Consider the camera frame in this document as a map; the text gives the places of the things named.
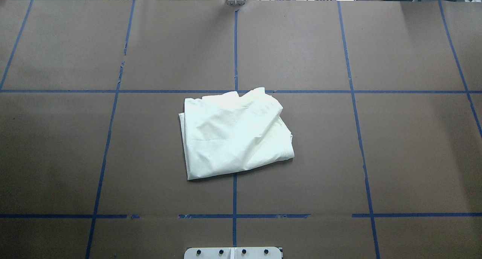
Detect cream long-sleeve cat shirt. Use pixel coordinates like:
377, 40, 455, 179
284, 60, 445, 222
179, 87, 295, 180

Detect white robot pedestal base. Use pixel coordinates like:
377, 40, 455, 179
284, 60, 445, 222
184, 247, 284, 259

